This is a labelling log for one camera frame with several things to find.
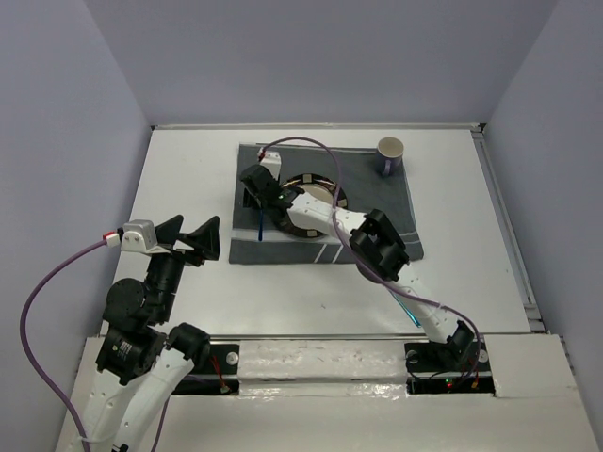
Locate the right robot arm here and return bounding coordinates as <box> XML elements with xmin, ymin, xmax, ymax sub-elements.
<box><xmin>239</xmin><ymin>164</ymin><xmax>478</xmax><ymax>369</ymax></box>

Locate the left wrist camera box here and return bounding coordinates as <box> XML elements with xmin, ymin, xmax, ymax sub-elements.
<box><xmin>121</xmin><ymin>219</ymin><xmax>158</xmax><ymax>254</ymax></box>

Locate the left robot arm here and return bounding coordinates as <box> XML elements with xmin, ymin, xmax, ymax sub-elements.
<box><xmin>68</xmin><ymin>215</ymin><xmax>220</xmax><ymax>451</ymax></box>

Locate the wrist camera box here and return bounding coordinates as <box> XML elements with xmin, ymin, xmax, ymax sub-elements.
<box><xmin>121</xmin><ymin>219</ymin><xmax>158</xmax><ymax>254</ymax></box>
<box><xmin>257</xmin><ymin>148</ymin><xmax>282</xmax><ymax>181</ymax></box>

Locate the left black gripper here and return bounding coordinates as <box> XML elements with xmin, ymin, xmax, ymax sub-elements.
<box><xmin>147</xmin><ymin>212</ymin><xmax>221</xmax><ymax>319</ymax></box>

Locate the blue metal spoon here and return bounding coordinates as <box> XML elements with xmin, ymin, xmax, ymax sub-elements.
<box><xmin>391</xmin><ymin>292</ymin><xmax>421</xmax><ymax>328</ymax></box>

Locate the grey striped cloth napkin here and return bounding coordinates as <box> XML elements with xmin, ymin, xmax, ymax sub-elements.
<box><xmin>229</xmin><ymin>143</ymin><xmax>424</xmax><ymax>265</ymax></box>

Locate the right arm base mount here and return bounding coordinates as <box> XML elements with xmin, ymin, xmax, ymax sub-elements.
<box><xmin>404</xmin><ymin>337</ymin><xmax>495</xmax><ymax>396</ymax></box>

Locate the black rimmed dinner plate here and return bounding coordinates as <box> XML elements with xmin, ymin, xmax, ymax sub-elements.
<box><xmin>273</xmin><ymin>173</ymin><xmax>337</xmax><ymax>239</ymax></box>

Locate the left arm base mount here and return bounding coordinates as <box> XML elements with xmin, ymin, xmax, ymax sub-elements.
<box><xmin>172</xmin><ymin>343</ymin><xmax>240</xmax><ymax>396</ymax></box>

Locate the blue metal fork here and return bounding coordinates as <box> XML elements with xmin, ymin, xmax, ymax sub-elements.
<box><xmin>257</xmin><ymin>209</ymin><xmax>264</xmax><ymax>243</ymax></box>

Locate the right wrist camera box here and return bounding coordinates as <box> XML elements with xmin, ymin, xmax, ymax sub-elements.
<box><xmin>257</xmin><ymin>148</ymin><xmax>282</xmax><ymax>181</ymax></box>

